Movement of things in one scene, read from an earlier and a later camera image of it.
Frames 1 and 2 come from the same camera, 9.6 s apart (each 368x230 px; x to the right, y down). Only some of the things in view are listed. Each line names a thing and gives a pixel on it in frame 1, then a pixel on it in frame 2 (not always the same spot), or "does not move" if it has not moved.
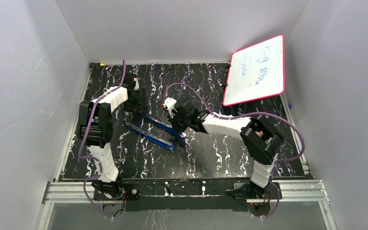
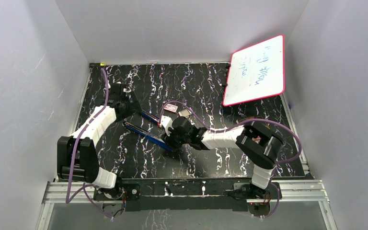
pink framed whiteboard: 256,72 does not move
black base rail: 184,195 does not move
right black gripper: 173,121 -> 167,138
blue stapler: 151,137 does not move
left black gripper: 142,103 -> 133,108
